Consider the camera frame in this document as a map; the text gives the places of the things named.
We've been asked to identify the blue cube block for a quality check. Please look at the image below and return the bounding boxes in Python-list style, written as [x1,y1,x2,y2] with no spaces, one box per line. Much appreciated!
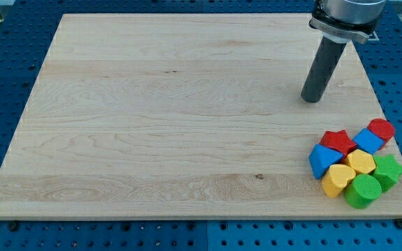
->
[352,128,384,154]

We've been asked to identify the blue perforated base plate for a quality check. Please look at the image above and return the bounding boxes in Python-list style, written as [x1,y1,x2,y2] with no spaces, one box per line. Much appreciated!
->
[0,0,402,250]

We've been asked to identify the red cylinder block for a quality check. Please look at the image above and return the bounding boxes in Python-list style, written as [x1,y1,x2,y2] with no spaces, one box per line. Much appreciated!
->
[367,118,396,150]

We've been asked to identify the light wooden board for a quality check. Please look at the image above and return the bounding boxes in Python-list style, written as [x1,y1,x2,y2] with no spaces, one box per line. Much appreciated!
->
[0,13,402,221]

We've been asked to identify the yellow hexagon block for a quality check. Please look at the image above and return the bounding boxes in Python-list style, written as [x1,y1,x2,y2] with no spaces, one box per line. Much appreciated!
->
[343,149,376,174]

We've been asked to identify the green star block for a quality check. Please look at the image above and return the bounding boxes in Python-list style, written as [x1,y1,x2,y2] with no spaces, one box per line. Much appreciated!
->
[372,154,402,192]

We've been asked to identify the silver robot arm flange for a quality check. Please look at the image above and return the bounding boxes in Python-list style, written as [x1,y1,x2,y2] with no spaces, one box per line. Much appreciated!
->
[309,0,387,45]

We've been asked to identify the blue triangular prism block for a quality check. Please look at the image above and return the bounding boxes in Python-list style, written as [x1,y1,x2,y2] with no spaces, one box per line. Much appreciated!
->
[308,144,343,179]

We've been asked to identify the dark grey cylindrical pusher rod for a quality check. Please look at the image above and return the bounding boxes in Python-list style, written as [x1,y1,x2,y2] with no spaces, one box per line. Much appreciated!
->
[301,36,346,103]

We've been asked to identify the green cylinder block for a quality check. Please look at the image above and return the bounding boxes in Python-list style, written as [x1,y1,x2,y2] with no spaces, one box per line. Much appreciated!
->
[344,174,382,209]

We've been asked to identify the yellow heart block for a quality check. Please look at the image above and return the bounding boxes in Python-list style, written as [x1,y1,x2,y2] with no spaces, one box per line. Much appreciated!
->
[321,164,356,198]

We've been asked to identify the red star block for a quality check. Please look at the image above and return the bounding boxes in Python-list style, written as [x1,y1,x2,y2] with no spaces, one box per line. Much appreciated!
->
[319,130,357,158]

